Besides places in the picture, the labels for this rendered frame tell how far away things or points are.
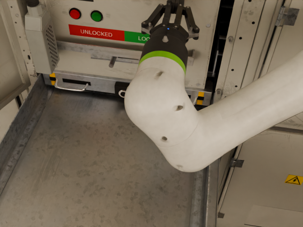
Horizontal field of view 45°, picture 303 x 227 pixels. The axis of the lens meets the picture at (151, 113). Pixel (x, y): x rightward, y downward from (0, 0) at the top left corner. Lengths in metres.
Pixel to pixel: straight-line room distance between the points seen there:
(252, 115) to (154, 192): 0.40
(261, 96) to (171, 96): 0.17
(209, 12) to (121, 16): 0.23
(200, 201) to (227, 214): 0.73
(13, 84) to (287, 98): 0.89
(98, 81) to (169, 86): 0.59
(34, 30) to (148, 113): 0.48
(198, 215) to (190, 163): 0.29
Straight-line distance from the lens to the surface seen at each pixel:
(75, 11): 1.03
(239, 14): 0.97
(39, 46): 1.00
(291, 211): 1.66
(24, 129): 1.14
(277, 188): 1.50
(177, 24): 0.80
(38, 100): 1.22
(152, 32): 0.78
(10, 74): 1.25
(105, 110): 1.15
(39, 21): 0.97
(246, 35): 1.01
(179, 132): 0.63
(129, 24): 1.01
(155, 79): 0.60
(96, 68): 1.14
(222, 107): 0.67
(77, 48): 1.06
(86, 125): 1.11
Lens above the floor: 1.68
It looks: 47 degrees down
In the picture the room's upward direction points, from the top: 2 degrees clockwise
